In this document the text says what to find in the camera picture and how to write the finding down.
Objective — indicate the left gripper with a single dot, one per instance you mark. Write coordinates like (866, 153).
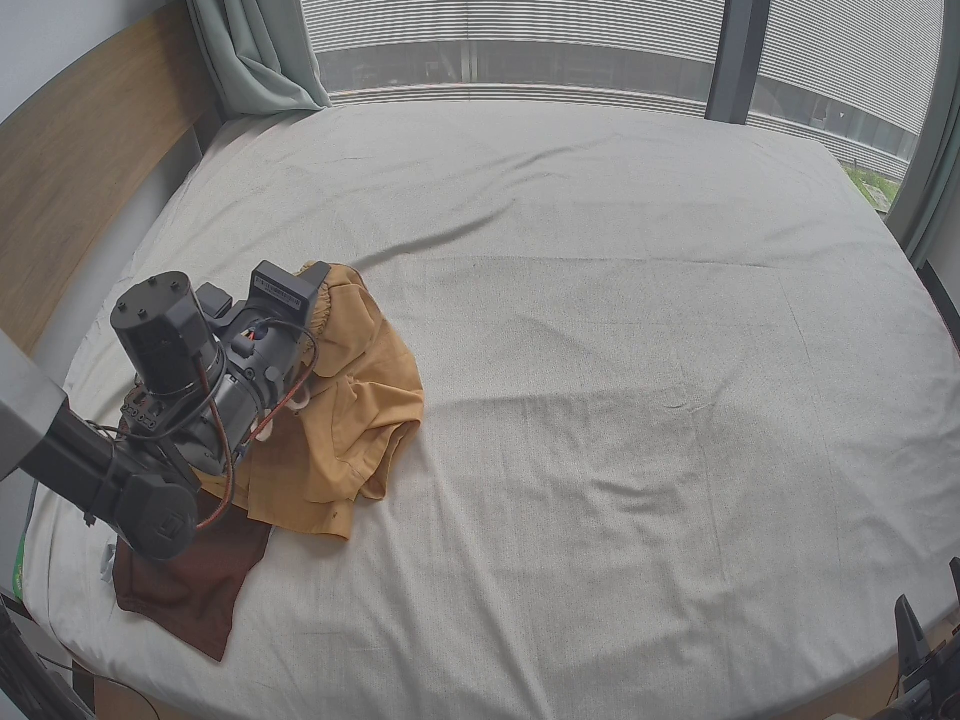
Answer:
(270, 364)

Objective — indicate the blue-green curtain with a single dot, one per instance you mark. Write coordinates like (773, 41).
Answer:
(247, 49)

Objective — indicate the window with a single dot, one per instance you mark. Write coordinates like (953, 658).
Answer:
(525, 19)

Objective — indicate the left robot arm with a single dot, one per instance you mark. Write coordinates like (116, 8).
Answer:
(82, 462)

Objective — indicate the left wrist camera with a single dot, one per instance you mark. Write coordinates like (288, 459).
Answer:
(214, 303)

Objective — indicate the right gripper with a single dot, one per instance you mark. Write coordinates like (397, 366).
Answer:
(930, 694)

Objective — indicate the brown shorts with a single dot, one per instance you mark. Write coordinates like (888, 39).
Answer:
(195, 589)

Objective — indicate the mustard yellow shorts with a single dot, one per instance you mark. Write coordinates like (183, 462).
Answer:
(360, 402)

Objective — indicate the bed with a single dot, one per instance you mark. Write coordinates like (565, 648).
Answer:
(600, 327)

